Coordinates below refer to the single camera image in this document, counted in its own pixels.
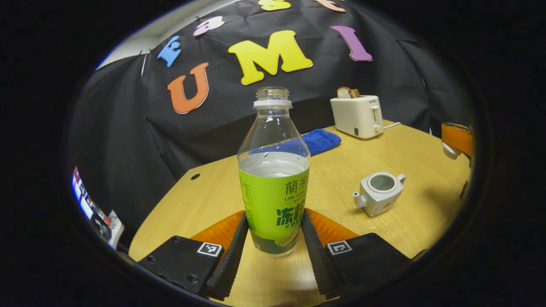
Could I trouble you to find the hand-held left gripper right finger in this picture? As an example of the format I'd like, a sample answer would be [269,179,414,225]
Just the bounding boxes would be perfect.
[300,208,416,301]

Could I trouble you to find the blue towel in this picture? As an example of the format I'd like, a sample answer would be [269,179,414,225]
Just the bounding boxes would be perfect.
[301,129,342,157]

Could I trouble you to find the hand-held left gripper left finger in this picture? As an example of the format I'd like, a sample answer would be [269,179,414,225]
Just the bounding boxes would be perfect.
[139,210,249,301]

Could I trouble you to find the green label water bottle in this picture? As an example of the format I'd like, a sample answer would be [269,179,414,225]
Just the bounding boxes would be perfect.
[237,87,311,256]

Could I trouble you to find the white toaster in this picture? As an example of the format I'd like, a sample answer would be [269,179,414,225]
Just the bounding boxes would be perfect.
[330,95,384,140]

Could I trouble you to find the white floral teacup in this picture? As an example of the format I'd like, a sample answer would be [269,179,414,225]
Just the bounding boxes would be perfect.
[352,171,407,218]

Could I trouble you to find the black backdrop cloth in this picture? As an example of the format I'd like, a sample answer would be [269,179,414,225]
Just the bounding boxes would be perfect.
[70,0,474,248]

